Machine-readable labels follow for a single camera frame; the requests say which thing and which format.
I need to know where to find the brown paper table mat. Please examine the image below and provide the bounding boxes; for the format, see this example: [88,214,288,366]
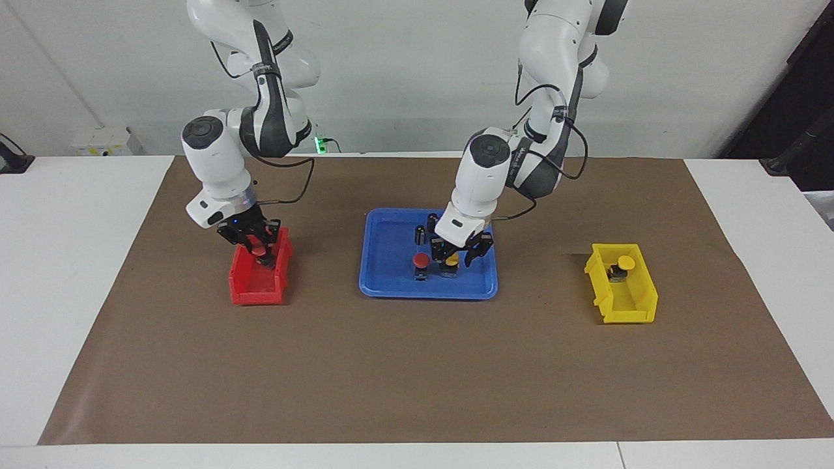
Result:
[38,156,834,446]

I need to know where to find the white wall outlet box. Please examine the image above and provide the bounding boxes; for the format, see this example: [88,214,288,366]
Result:
[70,127,143,157]

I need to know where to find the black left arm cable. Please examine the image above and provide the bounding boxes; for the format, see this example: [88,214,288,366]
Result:
[489,59,589,222]

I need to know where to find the red plastic bin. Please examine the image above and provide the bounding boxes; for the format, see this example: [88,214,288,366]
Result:
[228,226,293,306]

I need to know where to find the black side panel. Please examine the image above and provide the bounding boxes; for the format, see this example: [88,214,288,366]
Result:
[719,0,834,193]

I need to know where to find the black clamp mount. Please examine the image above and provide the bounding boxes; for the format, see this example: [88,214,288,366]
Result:
[0,133,35,175]

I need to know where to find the yellow plastic bin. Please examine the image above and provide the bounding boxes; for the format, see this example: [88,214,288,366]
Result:
[584,243,659,324]

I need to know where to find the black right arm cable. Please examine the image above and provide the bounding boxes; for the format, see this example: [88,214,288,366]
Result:
[210,39,316,206]

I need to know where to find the black stand leg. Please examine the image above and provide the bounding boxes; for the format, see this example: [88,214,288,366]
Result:
[759,107,834,177]

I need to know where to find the blue plastic tray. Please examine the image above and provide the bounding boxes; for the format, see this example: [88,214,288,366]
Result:
[359,208,499,300]

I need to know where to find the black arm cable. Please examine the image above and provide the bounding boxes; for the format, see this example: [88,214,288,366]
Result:
[489,59,589,222]
[210,39,316,206]

